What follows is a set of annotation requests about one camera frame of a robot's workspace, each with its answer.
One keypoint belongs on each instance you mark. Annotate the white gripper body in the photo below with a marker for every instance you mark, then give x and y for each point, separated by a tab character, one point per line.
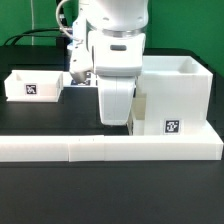
117	62

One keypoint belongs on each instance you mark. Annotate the white front drawer tray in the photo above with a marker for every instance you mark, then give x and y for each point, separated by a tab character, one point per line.
137	117

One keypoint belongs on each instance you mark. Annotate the white drawer tray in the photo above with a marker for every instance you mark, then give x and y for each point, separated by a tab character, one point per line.
137	117
34	86

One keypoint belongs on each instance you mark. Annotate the white drawer cabinet box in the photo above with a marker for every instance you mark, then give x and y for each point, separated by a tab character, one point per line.
177	92

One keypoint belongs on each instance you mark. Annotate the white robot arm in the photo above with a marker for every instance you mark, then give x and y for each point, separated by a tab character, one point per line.
116	18

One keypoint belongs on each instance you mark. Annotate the white rear drawer tray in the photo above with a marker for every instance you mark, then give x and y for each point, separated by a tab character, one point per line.
34	86

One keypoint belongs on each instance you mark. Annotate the white marker sheet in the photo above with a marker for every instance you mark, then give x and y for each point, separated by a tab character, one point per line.
90	81

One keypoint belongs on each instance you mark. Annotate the white L-shaped fence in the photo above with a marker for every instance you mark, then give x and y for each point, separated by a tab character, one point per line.
205	145

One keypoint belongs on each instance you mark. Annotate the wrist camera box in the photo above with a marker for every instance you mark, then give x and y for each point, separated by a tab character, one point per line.
80	60

